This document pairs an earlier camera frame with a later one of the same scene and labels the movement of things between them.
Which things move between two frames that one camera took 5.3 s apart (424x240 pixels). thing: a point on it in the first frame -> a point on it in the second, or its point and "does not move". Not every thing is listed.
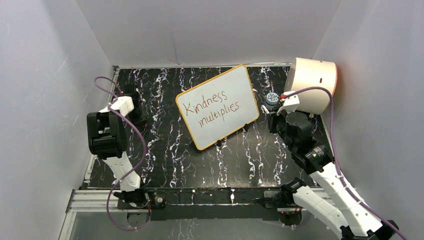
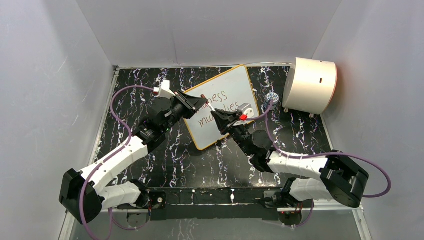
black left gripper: (142, 119) -> (191, 104)
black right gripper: (273, 118) -> (222, 118)
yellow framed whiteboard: (218, 106) does not move
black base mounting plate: (210, 204) does not move
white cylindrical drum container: (305, 73) does not move
